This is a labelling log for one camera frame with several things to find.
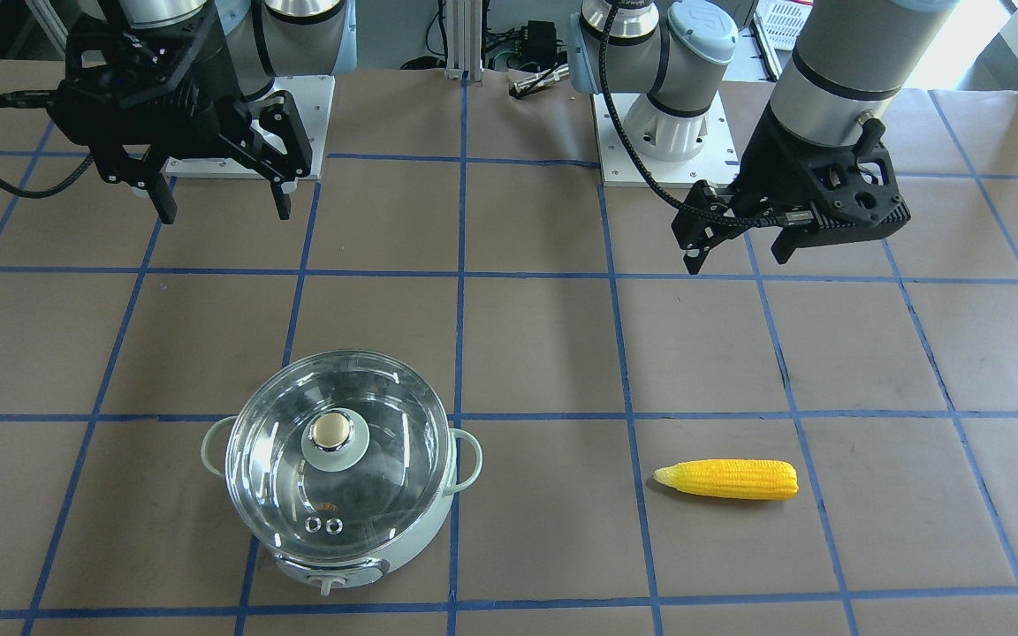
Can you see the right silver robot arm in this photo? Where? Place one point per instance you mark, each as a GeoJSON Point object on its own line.
{"type": "Point", "coordinates": [266, 39]}

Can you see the yellow corn cob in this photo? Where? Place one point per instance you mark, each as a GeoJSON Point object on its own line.
{"type": "Point", "coordinates": [755, 480]}

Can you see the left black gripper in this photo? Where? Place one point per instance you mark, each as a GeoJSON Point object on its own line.
{"type": "Point", "coordinates": [771, 157]}

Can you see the aluminium frame post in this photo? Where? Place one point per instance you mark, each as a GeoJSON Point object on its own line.
{"type": "Point", "coordinates": [464, 32]}

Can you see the black power adapter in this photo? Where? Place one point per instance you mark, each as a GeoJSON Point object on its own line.
{"type": "Point", "coordinates": [538, 45]}

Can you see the glass pot lid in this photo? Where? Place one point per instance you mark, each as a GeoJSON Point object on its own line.
{"type": "Point", "coordinates": [337, 450]}

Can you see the pale green cooking pot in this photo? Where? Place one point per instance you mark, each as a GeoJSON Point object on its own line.
{"type": "Point", "coordinates": [341, 495]}

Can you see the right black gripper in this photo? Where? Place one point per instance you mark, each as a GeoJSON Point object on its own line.
{"type": "Point", "coordinates": [211, 99]}

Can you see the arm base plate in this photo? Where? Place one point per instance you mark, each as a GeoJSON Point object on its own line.
{"type": "Point", "coordinates": [675, 151]}
{"type": "Point", "coordinates": [310, 98]}

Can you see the white plastic basket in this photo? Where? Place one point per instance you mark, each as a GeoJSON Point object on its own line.
{"type": "Point", "coordinates": [783, 21]}

